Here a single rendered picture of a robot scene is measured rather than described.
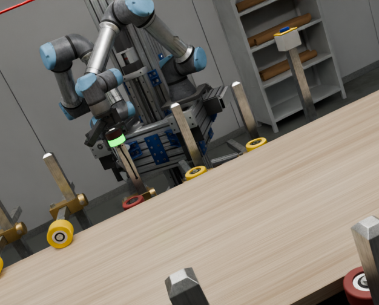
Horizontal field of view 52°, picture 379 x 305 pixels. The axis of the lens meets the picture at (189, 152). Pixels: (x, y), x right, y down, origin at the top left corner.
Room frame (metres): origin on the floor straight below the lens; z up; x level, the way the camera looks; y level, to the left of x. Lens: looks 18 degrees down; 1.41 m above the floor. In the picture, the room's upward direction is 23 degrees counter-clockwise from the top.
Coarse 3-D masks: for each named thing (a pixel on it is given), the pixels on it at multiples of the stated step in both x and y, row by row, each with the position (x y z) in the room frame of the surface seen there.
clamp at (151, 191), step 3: (147, 189) 1.45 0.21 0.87; (150, 189) 1.44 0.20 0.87; (153, 189) 1.44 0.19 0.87; (147, 192) 1.42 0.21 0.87; (150, 192) 1.43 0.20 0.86; (153, 192) 1.43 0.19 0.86; (132, 195) 1.46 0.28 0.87; (144, 195) 1.42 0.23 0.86; (147, 195) 1.42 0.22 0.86; (150, 195) 1.42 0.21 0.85; (153, 195) 1.42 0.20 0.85; (156, 195) 1.43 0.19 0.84; (144, 198) 1.42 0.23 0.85; (147, 198) 1.42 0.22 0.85
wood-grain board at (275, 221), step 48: (288, 144) 1.23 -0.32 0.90; (336, 144) 1.08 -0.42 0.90; (192, 192) 1.18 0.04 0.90; (240, 192) 1.04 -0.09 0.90; (288, 192) 0.93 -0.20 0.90; (336, 192) 0.83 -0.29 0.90; (96, 240) 1.13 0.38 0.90; (144, 240) 1.00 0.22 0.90; (192, 240) 0.89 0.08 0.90; (240, 240) 0.80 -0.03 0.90; (288, 240) 0.73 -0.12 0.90; (336, 240) 0.67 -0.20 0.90; (0, 288) 1.08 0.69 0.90; (48, 288) 0.96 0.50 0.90; (96, 288) 0.86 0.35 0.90; (144, 288) 0.78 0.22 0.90; (240, 288) 0.65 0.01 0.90; (288, 288) 0.59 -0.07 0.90; (336, 288) 0.57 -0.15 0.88
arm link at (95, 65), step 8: (104, 16) 1.87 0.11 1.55; (112, 16) 1.85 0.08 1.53; (104, 24) 1.85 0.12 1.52; (112, 24) 1.84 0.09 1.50; (120, 24) 1.87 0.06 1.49; (104, 32) 1.82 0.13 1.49; (112, 32) 1.83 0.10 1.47; (96, 40) 1.82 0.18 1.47; (104, 40) 1.80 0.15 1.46; (112, 40) 1.82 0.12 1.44; (96, 48) 1.77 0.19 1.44; (104, 48) 1.77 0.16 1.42; (96, 56) 1.74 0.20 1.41; (104, 56) 1.76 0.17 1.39; (88, 64) 1.73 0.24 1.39; (96, 64) 1.72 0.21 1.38; (104, 64) 1.74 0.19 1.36; (88, 72) 1.70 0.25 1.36; (96, 72) 1.70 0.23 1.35; (80, 96) 1.70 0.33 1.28
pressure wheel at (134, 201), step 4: (136, 196) 1.33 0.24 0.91; (140, 196) 1.32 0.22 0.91; (128, 200) 1.33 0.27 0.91; (132, 200) 1.30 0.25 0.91; (136, 200) 1.30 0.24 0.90; (140, 200) 1.29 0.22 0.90; (144, 200) 1.31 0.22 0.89; (124, 204) 1.31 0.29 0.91; (128, 204) 1.30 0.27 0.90; (132, 204) 1.28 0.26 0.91; (136, 204) 1.27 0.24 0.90; (124, 208) 1.29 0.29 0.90; (128, 208) 1.27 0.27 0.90
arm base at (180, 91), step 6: (186, 78) 2.10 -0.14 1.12; (168, 84) 2.10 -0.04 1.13; (174, 84) 2.07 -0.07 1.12; (180, 84) 2.07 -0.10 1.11; (186, 84) 2.08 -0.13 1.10; (192, 84) 2.11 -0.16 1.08; (174, 90) 2.07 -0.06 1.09; (180, 90) 2.06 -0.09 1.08; (186, 90) 2.07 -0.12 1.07; (192, 90) 2.07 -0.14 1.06; (174, 96) 2.07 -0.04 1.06; (180, 96) 2.05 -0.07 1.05; (186, 96) 2.05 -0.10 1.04
